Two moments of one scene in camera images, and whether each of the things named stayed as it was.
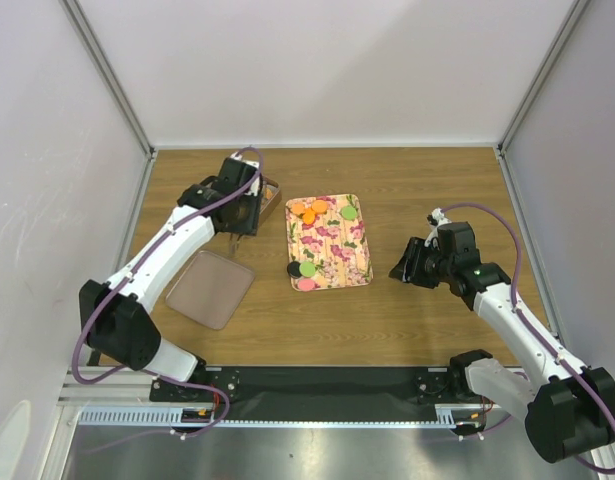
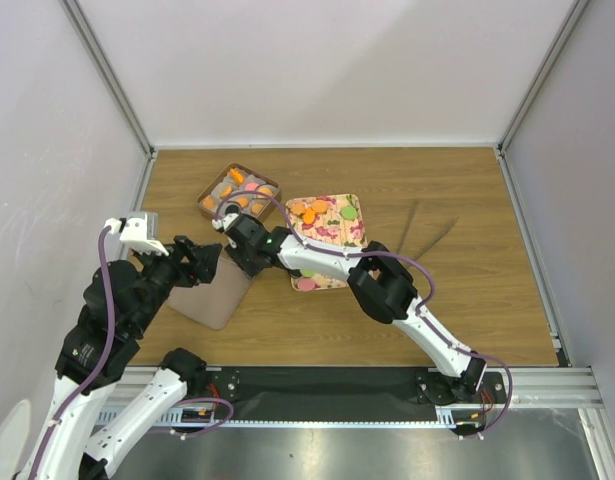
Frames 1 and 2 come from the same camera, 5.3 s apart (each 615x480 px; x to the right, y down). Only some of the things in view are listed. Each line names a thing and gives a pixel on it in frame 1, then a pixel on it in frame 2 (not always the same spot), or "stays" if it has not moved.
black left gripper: x=250 y=226 to x=202 y=263
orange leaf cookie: x=297 y=208 stays
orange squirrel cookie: x=309 y=215 stays
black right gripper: x=408 y=267 to x=235 y=253
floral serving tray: x=327 y=242 stays
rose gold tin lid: x=210 y=290 stays
